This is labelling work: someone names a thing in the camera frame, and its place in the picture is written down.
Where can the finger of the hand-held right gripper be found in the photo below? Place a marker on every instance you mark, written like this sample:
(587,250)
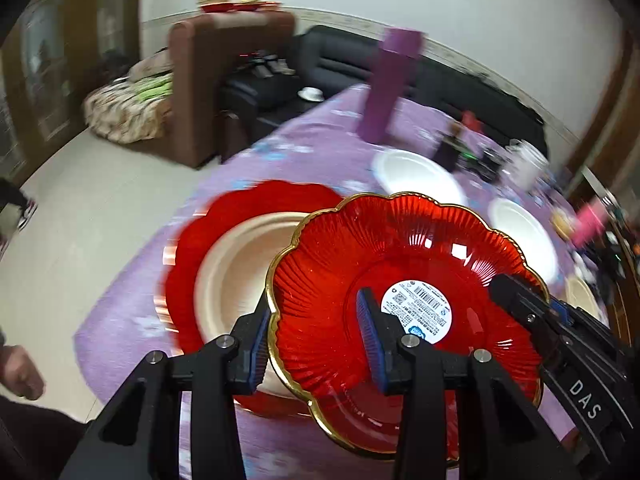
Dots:
(525,310)
(559,311)

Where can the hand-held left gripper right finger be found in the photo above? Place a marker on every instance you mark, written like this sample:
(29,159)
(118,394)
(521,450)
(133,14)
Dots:
(372,345)

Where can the black round tin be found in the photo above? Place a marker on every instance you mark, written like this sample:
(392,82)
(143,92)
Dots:
(482,162)

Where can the remote controls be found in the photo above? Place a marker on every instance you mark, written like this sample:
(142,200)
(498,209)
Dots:
(270,65)

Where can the yellow snack bag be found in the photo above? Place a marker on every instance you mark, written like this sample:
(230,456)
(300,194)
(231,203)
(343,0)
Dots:
(562,224)

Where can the beige paper bowl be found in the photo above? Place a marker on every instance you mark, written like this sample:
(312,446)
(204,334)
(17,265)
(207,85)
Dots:
(235,270)

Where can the purple thermos bottle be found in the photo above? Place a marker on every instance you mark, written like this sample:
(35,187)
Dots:
(387,90)

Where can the floral printed blanket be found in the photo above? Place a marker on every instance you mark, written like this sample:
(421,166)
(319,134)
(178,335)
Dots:
(125,110)

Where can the brown armchair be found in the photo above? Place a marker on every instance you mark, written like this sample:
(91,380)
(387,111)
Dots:
(200,85)

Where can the dark jar with cork lid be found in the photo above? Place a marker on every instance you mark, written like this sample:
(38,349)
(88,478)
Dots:
(448,147)

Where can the pink bottle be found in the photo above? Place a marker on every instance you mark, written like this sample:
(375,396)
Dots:
(590,222)

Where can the red plates on armchair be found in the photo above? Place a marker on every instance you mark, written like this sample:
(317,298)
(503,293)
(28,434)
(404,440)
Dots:
(235,5)

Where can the small white cup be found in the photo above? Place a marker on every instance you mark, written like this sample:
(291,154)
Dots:
(311,94)

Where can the black leather sofa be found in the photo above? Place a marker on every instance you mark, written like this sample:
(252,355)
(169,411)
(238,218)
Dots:
(340,62)

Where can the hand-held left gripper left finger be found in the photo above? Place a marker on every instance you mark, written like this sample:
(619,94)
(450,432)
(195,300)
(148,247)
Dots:
(257,355)

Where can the white mug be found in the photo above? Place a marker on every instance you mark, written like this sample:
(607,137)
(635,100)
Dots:
(527,167)

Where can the wooden glass-door cabinet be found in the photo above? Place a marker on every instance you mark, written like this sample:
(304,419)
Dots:
(55,60)

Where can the purple floral tablecloth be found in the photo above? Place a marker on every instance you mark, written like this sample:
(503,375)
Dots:
(150,320)

